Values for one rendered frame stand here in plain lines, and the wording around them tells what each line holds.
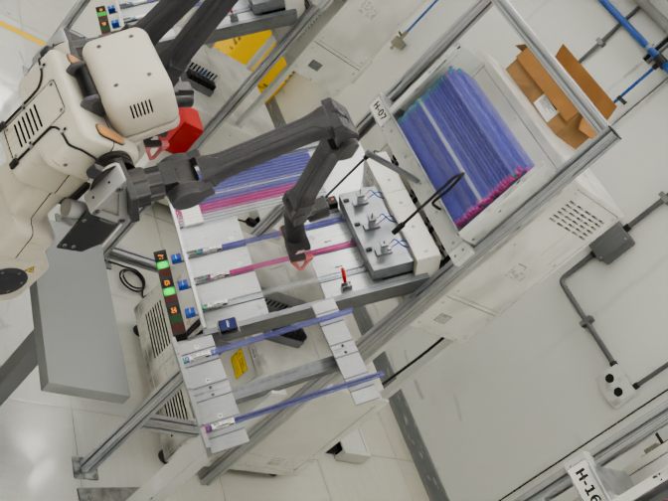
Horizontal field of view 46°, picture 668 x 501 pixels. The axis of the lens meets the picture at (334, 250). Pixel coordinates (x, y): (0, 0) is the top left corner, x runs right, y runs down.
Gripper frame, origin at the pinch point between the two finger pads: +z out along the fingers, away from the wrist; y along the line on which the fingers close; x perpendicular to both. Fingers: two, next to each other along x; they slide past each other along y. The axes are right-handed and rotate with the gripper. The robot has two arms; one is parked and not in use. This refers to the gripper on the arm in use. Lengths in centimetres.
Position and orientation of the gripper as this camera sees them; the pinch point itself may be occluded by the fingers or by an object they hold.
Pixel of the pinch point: (296, 255)
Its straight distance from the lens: 235.8
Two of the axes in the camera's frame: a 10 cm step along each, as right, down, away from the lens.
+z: 0.1, 6.3, 7.7
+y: -3.0, -7.4, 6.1
